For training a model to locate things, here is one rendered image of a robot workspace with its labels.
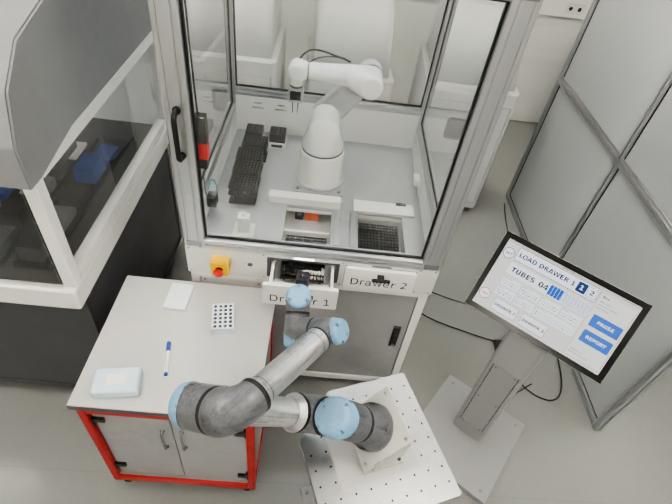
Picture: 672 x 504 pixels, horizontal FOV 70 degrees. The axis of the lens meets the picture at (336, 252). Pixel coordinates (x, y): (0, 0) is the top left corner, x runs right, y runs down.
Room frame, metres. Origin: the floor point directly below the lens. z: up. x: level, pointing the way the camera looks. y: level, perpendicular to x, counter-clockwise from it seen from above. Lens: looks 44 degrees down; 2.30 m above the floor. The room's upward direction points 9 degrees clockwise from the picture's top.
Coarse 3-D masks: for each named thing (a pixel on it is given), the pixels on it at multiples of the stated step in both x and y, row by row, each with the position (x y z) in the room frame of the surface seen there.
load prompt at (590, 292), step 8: (520, 248) 1.33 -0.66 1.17; (520, 256) 1.31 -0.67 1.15; (528, 256) 1.30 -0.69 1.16; (536, 256) 1.30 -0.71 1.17; (528, 264) 1.28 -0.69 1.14; (536, 264) 1.28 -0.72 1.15; (544, 264) 1.27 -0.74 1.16; (552, 264) 1.27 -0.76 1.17; (544, 272) 1.25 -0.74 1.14; (552, 272) 1.25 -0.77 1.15; (560, 272) 1.24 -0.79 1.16; (568, 272) 1.24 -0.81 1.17; (552, 280) 1.23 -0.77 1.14; (560, 280) 1.22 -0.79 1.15; (568, 280) 1.22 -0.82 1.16; (576, 280) 1.21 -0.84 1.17; (568, 288) 1.20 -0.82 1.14; (576, 288) 1.19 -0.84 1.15; (584, 288) 1.19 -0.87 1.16; (592, 288) 1.18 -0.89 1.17; (584, 296) 1.17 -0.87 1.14; (592, 296) 1.16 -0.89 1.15
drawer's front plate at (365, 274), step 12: (348, 276) 1.33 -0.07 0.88; (360, 276) 1.34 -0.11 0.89; (372, 276) 1.34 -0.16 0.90; (384, 276) 1.34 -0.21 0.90; (396, 276) 1.35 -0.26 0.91; (408, 276) 1.35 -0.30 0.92; (372, 288) 1.34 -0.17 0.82; (384, 288) 1.34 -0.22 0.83; (396, 288) 1.35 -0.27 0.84; (408, 288) 1.35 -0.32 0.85
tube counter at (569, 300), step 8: (544, 280) 1.23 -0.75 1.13; (536, 288) 1.21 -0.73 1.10; (544, 288) 1.21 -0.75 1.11; (552, 288) 1.21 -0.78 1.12; (560, 288) 1.20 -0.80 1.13; (552, 296) 1.18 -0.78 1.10; (560, 296) 1.18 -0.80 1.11; (568, 296) 1.18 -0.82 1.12; (568, 304) 1.16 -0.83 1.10; (576, 304) 1.15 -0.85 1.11; (584, 304) 1.15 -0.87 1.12; (584, 312) 1.13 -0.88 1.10
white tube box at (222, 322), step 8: (216, 304) 1.15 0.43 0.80; (224, 304) 1.16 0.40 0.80; (232, 304) 1.17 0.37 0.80; (216, 312) 1.12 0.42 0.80; (224, 312) 1.12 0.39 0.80; (232, 312) 1.13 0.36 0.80; (216, 320) 1.08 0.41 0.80; (224, 320) 1.08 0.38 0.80; (232, 320) 1.09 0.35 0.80; (216, 328) 1.04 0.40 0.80; (224, 328) 1.05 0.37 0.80; (232, 328) 1.05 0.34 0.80
